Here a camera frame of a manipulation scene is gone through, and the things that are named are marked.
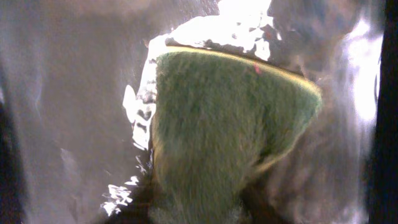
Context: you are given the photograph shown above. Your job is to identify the green yellow sponge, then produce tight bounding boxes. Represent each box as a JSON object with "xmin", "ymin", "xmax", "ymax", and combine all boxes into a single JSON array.
[{"xmin": 149, "ymin": 47, "xmax": 322, "ymax": 224}]

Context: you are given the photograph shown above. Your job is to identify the black plastic tray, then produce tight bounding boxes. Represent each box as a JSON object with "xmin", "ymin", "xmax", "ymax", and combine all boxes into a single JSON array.
[{"xmin": 1, "ymin": 0, "xmax": 397, "ymax": 223}]

